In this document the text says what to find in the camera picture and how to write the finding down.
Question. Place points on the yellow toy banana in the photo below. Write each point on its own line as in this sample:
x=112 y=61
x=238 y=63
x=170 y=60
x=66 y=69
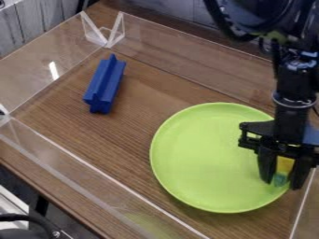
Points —
x=283 y=169

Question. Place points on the green round plate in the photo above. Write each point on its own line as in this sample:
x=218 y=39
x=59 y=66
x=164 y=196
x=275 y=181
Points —
x=200 y=166

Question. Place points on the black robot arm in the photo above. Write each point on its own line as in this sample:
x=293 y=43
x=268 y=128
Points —
x=285 y=26

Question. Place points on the blue cross-shaped block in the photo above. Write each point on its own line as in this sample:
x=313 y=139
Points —
x=104 y=84

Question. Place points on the clear acrylic front wall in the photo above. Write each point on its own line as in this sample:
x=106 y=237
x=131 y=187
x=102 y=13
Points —
x=111 y=209

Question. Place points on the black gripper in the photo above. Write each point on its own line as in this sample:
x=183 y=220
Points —
x=286 y=136

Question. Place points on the clear acrylic corner bracket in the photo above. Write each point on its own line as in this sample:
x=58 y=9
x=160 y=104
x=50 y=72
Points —
x=106 y=37

